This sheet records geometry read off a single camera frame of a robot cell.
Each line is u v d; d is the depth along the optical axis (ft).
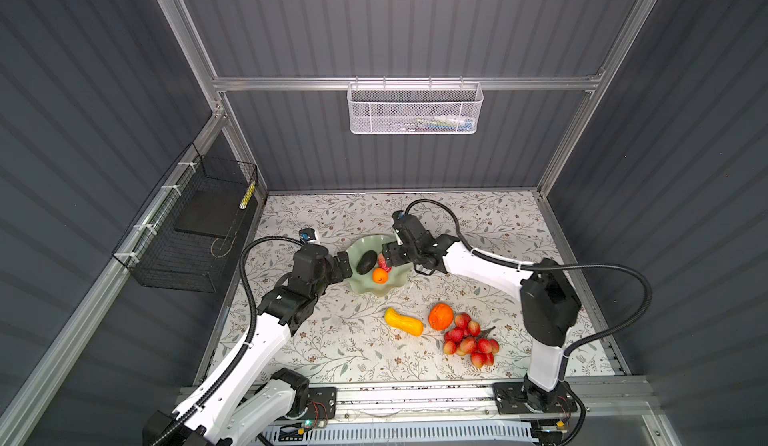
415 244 2.23
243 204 2.62
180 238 2.34
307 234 2.22
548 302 1.60
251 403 1.81
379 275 3.07
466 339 2.53
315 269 1.86
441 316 2.71
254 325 1.61
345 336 2.78
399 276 3.07
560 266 1.63
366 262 3.15
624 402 2.42
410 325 2.71
